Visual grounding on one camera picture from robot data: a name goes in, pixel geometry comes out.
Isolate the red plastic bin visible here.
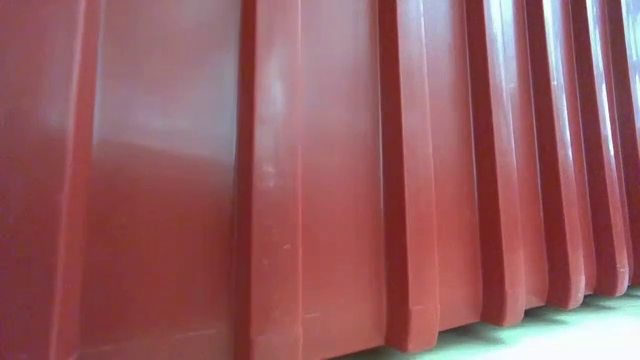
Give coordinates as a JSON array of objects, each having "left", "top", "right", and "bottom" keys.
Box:
[{"left": 0, "top": 0, "right": 640, "bottom": 360}]

